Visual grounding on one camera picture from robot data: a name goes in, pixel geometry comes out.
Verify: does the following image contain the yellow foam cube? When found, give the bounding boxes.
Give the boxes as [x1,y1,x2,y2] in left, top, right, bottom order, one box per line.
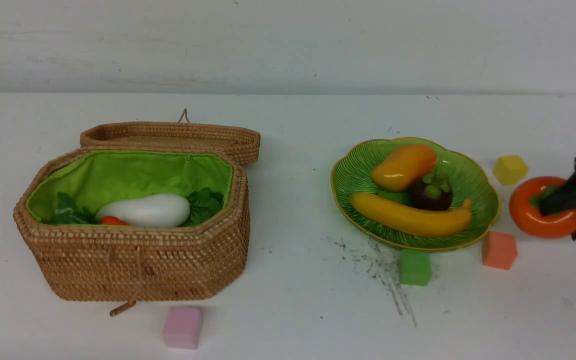
[493,154,530,186]

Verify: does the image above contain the green glass leaf plate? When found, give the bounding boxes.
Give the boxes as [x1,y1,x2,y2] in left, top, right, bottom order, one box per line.
[330,137,502,252]

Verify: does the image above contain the green foam cube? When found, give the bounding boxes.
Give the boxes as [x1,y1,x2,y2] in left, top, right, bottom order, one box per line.
[398,249,432,287]

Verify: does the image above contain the purple toy mangosteen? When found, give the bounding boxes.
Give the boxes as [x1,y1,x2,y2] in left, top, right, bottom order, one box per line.
[407,172,453,211]

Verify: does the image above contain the orange toy persimmon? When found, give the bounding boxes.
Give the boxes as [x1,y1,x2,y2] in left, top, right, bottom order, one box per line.
[509,176,576,239]

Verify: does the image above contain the orange foam cube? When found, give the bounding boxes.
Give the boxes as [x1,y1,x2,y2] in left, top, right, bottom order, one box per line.
[481,231,518,271]

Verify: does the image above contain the orange toy carrot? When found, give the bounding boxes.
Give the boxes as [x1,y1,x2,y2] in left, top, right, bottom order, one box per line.
[43,191,131,227]

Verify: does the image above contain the yellow toy banana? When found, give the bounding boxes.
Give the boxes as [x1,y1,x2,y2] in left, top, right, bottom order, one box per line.
[348,192,473,237]

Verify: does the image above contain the pink foam cube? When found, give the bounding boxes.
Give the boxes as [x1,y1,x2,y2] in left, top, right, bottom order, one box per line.
[163,306,203,350]

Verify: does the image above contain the orange yellow toy mango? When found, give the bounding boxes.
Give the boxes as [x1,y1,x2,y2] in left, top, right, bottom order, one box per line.
[370,144,438,192]

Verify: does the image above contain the woven rattan basket lid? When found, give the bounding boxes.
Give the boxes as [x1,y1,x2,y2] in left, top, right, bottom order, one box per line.
[79,109,261,166]

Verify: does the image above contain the white toy radish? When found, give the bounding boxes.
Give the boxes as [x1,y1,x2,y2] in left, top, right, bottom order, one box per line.
[95,187,225,229]

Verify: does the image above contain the woven rattan basket green lining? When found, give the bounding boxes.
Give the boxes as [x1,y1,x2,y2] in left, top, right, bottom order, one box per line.
[13,146,251,317]

